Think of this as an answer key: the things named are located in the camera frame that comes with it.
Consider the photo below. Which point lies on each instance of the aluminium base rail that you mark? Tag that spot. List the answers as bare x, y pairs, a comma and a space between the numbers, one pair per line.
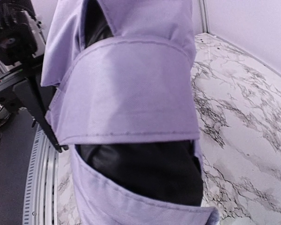
40, 197

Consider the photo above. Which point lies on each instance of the lilac folding umbrella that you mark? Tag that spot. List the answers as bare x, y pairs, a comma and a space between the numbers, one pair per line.
124, 107

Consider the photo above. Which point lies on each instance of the left aluminium frame post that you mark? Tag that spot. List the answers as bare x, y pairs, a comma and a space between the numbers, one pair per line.
204, 16

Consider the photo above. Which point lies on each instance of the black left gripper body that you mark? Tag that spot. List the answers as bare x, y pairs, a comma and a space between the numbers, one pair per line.
21, 39

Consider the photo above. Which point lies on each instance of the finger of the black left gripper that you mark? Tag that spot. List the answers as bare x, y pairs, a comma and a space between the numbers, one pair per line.
36, 98

